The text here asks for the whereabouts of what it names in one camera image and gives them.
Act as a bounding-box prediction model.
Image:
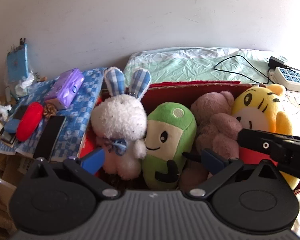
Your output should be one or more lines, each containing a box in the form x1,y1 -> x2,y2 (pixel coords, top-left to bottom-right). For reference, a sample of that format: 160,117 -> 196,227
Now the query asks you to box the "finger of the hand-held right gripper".
237,129 -> 293,164

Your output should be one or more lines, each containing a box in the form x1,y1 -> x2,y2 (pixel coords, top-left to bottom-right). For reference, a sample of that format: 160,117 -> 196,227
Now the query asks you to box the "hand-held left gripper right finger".
184,149 -> 287,197

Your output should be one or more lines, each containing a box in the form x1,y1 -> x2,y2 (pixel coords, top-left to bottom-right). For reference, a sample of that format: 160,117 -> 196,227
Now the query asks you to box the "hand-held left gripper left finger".
27,148 -> 120,200

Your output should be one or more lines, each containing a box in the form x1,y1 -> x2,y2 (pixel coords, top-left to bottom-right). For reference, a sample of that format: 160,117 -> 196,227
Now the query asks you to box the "pink bear plush toy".
179,91 -> 243,192

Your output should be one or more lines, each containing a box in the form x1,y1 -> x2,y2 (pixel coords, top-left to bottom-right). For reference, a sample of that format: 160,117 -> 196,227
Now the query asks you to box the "yellow tiger plush toy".
231,84 -> 300,190

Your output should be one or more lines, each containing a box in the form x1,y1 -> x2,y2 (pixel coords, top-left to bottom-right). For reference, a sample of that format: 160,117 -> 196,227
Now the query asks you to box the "white rabbit plush toy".
91,67 -> 152,180

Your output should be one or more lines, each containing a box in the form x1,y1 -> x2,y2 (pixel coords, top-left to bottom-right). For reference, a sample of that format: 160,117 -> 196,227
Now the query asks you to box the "green plush toy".
141,102 -> 197,190

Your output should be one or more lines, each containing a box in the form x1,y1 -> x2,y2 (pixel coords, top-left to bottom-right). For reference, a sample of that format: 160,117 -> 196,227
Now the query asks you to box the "red cardboard box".
77,80 -> 300,195

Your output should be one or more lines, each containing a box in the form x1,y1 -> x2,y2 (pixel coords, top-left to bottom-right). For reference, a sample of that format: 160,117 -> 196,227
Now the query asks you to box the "black phone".
33,115 -> 67,161

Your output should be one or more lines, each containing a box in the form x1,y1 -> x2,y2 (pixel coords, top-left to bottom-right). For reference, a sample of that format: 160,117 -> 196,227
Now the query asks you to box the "blue checkered cloth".
0,67 -> 109,162

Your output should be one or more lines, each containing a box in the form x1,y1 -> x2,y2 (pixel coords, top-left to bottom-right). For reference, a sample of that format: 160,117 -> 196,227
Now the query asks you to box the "small brown pinecone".
43,104 -> 57,118

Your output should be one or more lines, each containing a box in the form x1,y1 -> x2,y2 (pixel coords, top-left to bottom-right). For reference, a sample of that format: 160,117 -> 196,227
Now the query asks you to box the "white power strip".
269,67 -> 300,93

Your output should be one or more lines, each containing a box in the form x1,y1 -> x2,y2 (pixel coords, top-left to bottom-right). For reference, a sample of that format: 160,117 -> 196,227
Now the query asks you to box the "red pouch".
16,102 -> 44,142

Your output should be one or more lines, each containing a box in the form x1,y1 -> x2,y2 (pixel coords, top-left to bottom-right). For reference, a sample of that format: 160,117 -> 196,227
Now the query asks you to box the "purple tissue pack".
44,68 -> 85,110

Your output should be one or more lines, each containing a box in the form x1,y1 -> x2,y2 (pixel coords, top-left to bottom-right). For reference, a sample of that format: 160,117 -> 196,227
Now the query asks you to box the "black power adapter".
268,56 -> 285,68

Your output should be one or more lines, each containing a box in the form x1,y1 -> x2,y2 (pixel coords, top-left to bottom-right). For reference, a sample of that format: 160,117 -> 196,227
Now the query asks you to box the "thin black cable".
214,55 -> 270,85

